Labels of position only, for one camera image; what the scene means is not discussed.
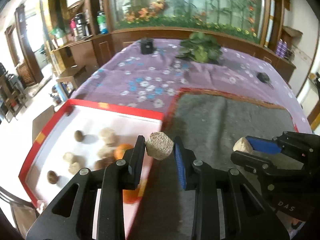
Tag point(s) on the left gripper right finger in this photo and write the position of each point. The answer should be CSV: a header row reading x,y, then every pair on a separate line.
x,y
198,176

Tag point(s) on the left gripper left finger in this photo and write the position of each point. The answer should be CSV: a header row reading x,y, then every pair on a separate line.
x,y
123,174

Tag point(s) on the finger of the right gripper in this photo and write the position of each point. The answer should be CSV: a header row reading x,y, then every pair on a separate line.
x,y
263,167
264,145

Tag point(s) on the orange fruit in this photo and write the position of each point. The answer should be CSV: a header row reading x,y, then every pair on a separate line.
x,y
121,149
132,196

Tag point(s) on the white banana chunk in tray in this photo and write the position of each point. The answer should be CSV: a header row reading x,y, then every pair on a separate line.
x,y
108,136

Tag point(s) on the grey felt mat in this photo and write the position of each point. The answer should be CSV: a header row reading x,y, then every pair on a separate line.
x,y
210,125

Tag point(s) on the red white tray box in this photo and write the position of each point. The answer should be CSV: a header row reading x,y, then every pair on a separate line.
x,y
73,203

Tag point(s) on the brown round fruit in tray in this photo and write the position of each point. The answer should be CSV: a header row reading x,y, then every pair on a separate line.
x,y
79,136

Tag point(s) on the black car key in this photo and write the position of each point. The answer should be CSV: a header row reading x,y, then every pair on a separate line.
x,y
264,78

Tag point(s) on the purple floral tablecloth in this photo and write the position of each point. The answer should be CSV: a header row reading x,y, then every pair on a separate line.
x,y
151,81

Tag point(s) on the wooden stool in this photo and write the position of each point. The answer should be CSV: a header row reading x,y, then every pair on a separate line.
x,y
70,80

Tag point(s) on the green leafy vegetable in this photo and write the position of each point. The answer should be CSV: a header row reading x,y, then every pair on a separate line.
x,y
200,47

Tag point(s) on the wooden chair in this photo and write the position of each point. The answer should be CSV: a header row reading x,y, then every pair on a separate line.
x,y
12,99

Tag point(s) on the black cylindrical holder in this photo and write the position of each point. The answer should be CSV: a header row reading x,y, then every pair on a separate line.
x,y
146,46

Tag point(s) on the glass display cabinet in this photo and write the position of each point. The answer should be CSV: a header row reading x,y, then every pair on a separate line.
x,y
239,18

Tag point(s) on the black thermos jug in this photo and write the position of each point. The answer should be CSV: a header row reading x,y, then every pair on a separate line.
x,y
81,25

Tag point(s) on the green plastic bottle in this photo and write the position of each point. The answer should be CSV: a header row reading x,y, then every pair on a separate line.
x,y
101,20

